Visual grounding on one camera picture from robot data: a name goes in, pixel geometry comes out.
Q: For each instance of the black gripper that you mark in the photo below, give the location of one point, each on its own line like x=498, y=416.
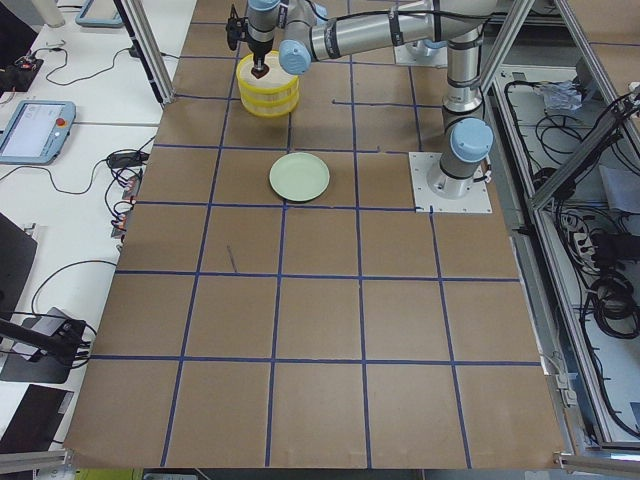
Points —
x=260, y=50

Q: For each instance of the yellow steamer layer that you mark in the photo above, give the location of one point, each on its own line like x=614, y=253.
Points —
x=275, y=86
x=271, y=108

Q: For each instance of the black power adapter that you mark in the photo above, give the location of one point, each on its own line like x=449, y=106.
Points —
x=127, y=159

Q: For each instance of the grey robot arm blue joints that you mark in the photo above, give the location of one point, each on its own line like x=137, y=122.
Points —
x=435, y=34

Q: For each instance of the aluminium frame rail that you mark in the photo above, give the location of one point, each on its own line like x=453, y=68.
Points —
x=588, y=152

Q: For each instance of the brown steamed bun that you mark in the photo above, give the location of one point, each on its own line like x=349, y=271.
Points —
x=260, y=73

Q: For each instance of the aluminium frame post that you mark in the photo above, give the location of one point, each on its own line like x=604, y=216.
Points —
x=143, y=39

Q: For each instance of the black camera stand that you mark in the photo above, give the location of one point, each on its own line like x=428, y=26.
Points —
x=51, y=336

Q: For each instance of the light green round plate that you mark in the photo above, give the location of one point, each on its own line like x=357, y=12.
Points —
x=299, y=177

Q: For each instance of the blue teach pendant tablet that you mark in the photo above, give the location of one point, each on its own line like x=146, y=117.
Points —
x=36, y=132

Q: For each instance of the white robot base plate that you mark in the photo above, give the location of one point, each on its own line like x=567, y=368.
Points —
x=434, y=192

